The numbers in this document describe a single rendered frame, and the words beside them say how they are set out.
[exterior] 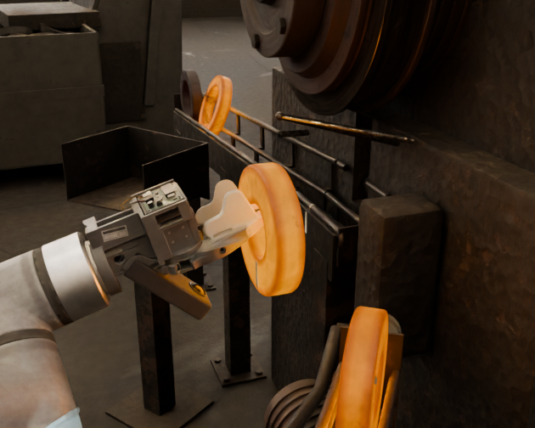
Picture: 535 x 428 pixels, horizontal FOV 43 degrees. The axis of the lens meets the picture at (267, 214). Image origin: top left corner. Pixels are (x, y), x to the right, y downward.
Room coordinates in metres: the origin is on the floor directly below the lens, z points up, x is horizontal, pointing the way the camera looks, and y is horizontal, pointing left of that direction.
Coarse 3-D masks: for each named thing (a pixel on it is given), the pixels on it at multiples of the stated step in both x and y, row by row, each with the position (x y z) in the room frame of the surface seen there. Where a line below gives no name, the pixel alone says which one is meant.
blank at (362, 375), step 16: (352, 320) 0.60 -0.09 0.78; (368, 320) 0.59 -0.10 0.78; (384, 320) 0.60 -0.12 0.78; (352, 336) 0.57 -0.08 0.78; (368, 336) 0.57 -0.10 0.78; (384, 336) 0.62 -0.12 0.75; (352, 352) 0.56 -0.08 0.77; (368, 352) 0.56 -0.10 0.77; (384, 352) 0.63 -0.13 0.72; (352, 368) 0.55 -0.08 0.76; (368, 368) 0.54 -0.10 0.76; (384, 368) 0.65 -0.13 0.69; (352, 384) 0.54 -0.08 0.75; (368, 384) 0.54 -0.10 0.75; (352, 400) 0.53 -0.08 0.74; (368, 400) 0.53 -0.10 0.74; (336, 416) 0.53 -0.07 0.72; (352, 416) 0.53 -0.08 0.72; (368, 416) 0.52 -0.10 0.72
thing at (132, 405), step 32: (128, 128) 1.62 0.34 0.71; (64, 160) 1.46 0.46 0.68; (96, 160) 1.54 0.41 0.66; (128, 160) 1.62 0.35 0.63; (160, 160) 1.35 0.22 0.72; (192, 160) 1.43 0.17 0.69; (96, 192) 1.51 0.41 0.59; (128, 192) 1.49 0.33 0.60; (192, 192) 1.42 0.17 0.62; (160, 320) 1.43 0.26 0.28; (160, 352) 1.43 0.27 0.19; (160, 384) 1.42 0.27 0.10; (128, 416) 1.41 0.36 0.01; (160, 416) 1.41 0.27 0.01; (192, 416) 1.41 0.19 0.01
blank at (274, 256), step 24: (264, 168) 0.73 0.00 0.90; (264, 192) 0.70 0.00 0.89; (288, 192) 0.69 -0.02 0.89; (264, 216) 0.70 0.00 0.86; (288, 216) 0.67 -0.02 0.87; (264, 240) 0.76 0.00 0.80; (288, 240) 0.66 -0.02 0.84; (264, 264) 0.70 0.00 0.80; (288, 264) 0.66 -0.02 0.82; (264, 288) 0.70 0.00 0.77; (288, 288) 0.68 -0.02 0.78
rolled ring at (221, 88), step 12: (216, 84) 1.96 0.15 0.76; (228, 84) 1.92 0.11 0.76; (216, 96) 2.01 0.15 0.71; (228, 96) 1.89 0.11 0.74; (204, 108) 2.00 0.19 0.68; (216, 108) 1.88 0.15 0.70; (228, 108) 1.87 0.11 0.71; (204, 120) 1.98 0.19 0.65; (216, 120) 1.86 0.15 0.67; (216, 132) 1.88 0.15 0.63
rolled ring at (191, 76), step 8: (184, 72) 2.13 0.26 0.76; (192, 72) 2.11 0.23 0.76; (184, 80) 2.15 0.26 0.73; (192, 80) 2.08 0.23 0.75; (184, 88) 2.19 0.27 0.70; (192, 88) 2.06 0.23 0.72; (200, 88) 2.07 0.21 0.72; (184, 96) 2.19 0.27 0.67; (192, 96) 2.05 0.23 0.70; (200, 96) 2.06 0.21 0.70; (184, 104) 2.18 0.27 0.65; (192, 104) 2.05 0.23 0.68; (200, 104) 2.05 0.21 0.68; (184, 112) 2.17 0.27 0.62; (192, 112) 2.05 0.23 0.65
